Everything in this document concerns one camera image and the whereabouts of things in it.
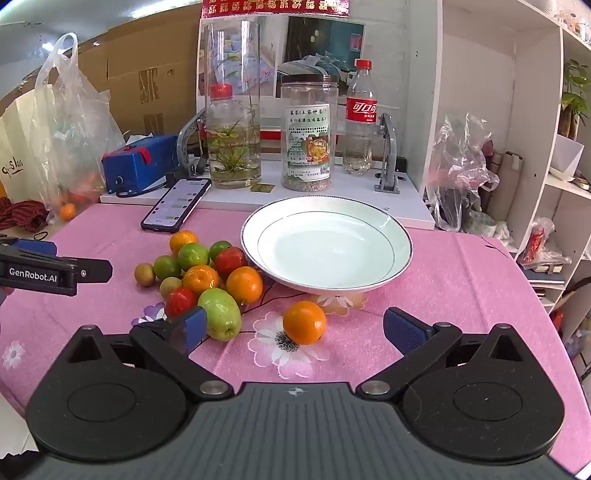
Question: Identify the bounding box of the clear plastic jar with label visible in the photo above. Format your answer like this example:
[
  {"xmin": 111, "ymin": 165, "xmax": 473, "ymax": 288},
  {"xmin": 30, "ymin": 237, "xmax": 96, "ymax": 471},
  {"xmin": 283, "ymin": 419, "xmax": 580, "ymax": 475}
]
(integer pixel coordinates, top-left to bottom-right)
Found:
[{"xmin": 281, "ymin": 74, "xmax": 339, "ymax": 191}]

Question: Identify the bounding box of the crumpled clear plastic bag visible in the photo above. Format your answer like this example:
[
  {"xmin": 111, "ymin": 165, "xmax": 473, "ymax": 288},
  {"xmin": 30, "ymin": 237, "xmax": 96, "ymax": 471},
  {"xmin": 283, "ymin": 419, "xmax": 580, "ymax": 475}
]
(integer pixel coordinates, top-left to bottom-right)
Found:
[{"xmin": 426, "ymin": 113, "xmax": 500, "ymax": 232}]

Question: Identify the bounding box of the pink floral tablecloth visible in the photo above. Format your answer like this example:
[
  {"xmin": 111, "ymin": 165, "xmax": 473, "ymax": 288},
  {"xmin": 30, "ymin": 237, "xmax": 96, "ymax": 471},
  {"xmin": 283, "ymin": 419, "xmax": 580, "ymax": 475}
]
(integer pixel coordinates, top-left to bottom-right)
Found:
[{"xmin": 0, "ymin": 203, "xmax": 591, "ymax": 462}]

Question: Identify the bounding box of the green water plant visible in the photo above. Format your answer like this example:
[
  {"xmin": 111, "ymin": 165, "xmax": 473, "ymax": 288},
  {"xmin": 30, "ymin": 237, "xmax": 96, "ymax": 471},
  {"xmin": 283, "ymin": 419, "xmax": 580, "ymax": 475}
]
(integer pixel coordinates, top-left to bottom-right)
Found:
[{"xmin": 208, "ymin": 53, "xmax": 259, "ymax": 178}]

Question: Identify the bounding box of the clear bottle with red cap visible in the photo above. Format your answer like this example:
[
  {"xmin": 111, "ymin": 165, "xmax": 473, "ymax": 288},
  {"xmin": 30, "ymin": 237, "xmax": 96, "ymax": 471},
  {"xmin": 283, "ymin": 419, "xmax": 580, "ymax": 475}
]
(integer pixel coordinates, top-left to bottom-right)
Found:
[{"xmin": 206, "ymin": 83, "xmax": 243, "ymax": 178}]

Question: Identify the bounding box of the tall glass vase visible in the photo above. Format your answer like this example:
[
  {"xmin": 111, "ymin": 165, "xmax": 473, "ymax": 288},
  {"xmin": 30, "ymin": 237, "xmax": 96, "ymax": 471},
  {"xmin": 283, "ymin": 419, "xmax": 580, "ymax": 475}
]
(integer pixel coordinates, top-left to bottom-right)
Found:
[{"xmin": 202, "ymin": 20, "xmax": 262, "ymax": 190}]

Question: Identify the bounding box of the black smartphone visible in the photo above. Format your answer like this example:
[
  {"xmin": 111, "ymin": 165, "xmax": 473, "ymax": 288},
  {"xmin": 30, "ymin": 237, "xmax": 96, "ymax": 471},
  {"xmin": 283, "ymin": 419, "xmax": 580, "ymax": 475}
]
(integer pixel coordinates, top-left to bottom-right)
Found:
[{"xmin": 140, "ymin": 178, "xmax": 212, "ymax": 233}]

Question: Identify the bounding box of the white shelf unit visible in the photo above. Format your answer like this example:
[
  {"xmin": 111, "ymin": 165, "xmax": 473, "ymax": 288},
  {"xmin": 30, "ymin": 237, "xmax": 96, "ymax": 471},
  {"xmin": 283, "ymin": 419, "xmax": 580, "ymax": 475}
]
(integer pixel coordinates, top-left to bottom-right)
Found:
[{"xmin": 406, "ymin": 0, "xmax": 591, "ymax": 333}]

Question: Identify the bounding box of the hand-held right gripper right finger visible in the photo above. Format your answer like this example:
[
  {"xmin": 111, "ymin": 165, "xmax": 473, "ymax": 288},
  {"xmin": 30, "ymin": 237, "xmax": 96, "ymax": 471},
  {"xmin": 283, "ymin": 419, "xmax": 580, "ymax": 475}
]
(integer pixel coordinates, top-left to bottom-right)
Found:
[{"xmin": 355, "ymin": 306, "xmax": 525, "ymax": 401}]

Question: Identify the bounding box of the black cable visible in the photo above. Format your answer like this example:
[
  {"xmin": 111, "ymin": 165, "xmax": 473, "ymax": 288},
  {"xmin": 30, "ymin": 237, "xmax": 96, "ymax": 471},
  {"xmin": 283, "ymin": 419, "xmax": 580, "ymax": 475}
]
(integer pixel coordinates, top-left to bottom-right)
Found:
[{"xmin": 113, "ymin": 173, "xmax": 185, "ymax": 198}]

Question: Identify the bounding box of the clear soda bottle red label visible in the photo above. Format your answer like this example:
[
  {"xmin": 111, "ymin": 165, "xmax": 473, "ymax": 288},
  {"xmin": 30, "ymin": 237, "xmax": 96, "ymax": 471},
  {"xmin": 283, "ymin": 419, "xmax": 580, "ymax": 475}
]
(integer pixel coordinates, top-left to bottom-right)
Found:
[{"xmin": 342, "ymin": 58, "xmax": 380, "ymax": 175}]

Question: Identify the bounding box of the white plant pot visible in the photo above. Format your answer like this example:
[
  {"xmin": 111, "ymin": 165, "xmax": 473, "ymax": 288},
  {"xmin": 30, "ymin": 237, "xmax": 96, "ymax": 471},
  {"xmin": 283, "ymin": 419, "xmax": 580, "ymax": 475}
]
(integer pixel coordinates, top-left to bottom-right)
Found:
[{"xmin": 549, "ymin": 134, "xmax": 585, "ymax": 182}]

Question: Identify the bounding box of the large pale green jujube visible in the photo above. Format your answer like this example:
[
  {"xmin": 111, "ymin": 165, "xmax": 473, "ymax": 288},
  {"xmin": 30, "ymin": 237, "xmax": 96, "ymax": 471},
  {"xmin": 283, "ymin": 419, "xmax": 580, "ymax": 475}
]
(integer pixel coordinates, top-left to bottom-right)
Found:
[{"xmin": 198, "ymin": 288, "xmax": 243, "ymax": 342}]

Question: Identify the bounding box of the red banner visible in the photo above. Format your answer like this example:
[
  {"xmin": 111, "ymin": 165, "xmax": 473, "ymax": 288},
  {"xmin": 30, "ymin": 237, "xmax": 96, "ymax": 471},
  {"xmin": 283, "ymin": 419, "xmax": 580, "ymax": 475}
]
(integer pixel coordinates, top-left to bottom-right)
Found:
[{"xmin": 201, "ymin": 0, "xmax": 351, "ymax": 20}]

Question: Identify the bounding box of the stack of books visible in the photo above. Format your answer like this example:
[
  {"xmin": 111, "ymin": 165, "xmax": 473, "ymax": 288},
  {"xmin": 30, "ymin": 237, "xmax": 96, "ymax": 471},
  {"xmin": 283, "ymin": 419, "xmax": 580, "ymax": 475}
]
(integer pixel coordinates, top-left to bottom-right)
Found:
[{"xmin": 524, "ymin": 263, "xmax": 566, "ymax": 284}]

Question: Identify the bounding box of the white plate with dark rim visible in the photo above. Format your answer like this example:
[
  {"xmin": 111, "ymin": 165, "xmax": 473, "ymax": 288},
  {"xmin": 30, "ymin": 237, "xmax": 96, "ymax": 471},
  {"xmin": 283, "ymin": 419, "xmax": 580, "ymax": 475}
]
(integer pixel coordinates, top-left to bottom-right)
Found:
[{"xmin": 240, "ymin": 196, "xmax": 413, "ymax": 295}]

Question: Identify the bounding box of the red wax apple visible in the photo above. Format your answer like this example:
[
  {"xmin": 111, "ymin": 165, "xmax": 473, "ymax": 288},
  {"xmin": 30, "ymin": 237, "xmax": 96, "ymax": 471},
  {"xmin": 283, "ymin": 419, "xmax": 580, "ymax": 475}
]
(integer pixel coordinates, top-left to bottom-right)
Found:
[
  {"xmin": 213, "ymin": 247, "xmax": 249, "ymax": 279},
  {"xmin": 164, "ymin": 287, "xmax": 198, "ymax": 319}
]

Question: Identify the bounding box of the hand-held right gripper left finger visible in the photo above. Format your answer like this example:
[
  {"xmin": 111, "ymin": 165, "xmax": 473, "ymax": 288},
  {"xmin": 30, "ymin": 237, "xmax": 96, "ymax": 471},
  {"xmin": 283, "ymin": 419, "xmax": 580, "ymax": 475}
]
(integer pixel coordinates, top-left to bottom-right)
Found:
[{"xmin": 67, "ymin": 305, "xmax": 235, "ymax": 402}]

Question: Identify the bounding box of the brown cardboard box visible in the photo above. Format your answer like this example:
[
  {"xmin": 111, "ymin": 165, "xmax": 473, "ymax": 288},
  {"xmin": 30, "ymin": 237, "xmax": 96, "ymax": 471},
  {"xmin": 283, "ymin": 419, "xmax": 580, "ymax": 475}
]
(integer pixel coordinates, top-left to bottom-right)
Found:
[{"xmin": 76, "ymin": 4, "xmax": 204, "ymax": 139}]

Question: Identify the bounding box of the blue plastic box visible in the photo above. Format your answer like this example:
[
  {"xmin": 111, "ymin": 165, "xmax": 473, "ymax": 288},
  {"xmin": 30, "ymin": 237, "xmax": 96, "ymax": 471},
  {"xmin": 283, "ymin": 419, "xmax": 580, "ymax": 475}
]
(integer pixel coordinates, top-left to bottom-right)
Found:
[{"xmin": 102, "ymin": 135, "xmax": 180, "ymax": 195}]

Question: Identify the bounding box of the green potted plant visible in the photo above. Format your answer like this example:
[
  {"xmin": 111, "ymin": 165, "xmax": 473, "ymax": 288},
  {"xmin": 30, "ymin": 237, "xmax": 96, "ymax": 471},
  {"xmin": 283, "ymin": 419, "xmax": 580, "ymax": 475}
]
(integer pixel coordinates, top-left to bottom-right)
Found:
[{"xmin": 558, "ymin": 59, "xmax": 591, "ymax": 141}]

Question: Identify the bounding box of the grey metal bracket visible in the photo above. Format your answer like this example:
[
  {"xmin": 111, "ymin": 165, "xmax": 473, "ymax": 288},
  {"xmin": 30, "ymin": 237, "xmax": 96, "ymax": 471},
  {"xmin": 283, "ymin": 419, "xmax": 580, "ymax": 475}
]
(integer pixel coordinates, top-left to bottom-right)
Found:
[
  {"xmin": 177, "ymin": 108, "xmax": 209, "ymax": 178},
  {"xmin": 374, "ymin": 113, "xmax": 403, "ymax": 193}
]

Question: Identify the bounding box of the red knitted cloth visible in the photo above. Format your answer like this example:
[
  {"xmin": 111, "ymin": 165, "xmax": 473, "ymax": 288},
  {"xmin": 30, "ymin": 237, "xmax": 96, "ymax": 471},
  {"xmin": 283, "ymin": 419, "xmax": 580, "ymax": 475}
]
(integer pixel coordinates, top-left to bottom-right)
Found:
[{"xmin": 0, "ymin": 198, "xmax": 50, "ymax": 233}]

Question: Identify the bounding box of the red packet in plastic bag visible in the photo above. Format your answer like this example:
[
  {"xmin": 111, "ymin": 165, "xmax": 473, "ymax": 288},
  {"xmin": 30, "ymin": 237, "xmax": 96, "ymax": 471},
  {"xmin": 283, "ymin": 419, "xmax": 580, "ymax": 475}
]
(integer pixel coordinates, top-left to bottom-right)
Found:
[{"xmin": 519, "ymin": 217, "xmax": 571, "ymax": 271}]

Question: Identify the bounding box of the cream paper bag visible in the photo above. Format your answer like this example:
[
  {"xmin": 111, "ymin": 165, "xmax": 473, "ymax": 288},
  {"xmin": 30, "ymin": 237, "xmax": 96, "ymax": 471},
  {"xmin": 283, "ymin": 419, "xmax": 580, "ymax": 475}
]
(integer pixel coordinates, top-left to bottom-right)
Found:
[{"xmin": 0, "ymin": 84, "xmax": 56, "ymax": 204}]

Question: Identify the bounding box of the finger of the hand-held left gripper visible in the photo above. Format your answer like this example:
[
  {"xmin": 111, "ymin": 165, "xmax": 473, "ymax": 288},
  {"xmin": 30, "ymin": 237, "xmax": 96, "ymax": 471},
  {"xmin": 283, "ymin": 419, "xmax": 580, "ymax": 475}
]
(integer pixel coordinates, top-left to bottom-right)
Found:
[
  {"xmin": 0, "ymin": 235, "xmax": 59, "ymax": 258},
  {"xmin": 76, "ymin": 258, "xmax": 113, "ymax": 284}
]

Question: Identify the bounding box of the large orange tangerine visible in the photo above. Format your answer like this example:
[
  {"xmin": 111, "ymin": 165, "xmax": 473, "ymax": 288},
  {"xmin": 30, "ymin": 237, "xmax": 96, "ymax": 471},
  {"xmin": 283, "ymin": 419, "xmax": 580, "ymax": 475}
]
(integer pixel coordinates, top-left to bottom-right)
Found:
[{"xmin": 283, "ymin": 301, "xmax": 328, "ymax": 346}]

